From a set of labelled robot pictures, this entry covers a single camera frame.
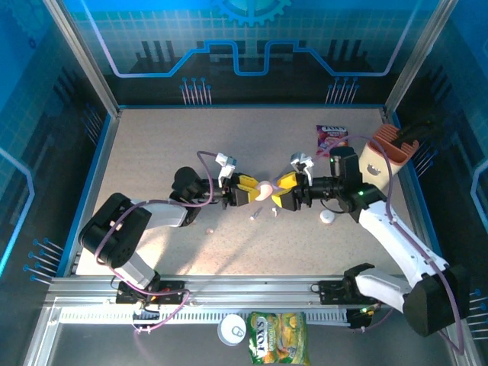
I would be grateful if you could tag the pink earbud case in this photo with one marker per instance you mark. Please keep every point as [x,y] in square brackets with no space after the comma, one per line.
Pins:
[263,190]

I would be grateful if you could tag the white round earbud case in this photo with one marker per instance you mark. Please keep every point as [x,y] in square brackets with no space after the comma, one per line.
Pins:
[327,217]

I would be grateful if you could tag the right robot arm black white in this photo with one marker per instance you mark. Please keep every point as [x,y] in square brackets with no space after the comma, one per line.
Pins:
[396,236]

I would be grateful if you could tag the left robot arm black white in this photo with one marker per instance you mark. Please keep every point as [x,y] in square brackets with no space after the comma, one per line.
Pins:
[114,228]

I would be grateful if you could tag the beige knife block orange top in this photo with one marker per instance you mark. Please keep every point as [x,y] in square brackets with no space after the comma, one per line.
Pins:
[370,158]

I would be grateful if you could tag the purple candy bag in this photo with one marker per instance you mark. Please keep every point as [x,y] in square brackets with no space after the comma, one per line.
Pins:
[329,139]

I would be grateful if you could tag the white round can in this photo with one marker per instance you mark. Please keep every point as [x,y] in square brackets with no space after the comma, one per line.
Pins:
[232,330]

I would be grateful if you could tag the black electronics box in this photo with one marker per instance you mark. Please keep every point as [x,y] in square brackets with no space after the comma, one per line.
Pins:
[360,320]

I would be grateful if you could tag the green yellow candy bag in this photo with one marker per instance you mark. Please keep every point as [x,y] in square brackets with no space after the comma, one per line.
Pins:
[278,337]

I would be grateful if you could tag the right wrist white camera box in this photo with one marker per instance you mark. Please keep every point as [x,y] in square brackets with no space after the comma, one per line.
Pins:
[301,162]

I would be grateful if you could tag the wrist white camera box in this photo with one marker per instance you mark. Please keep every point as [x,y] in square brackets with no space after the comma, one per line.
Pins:
[225,164]
[301,162]

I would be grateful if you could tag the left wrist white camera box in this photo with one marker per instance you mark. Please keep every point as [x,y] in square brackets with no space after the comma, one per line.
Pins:
[225,164]

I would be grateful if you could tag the aluminium mounting rail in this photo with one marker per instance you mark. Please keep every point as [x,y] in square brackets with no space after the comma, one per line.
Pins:
[248,289]

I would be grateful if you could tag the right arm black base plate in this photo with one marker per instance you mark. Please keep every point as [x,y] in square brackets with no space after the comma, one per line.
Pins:
[331,293]

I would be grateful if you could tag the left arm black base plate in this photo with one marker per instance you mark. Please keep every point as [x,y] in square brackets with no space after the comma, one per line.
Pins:
[171,291]

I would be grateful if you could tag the aluminium frame post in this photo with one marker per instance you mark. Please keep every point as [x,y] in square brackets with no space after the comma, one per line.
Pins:
[84,57]
[417,57]

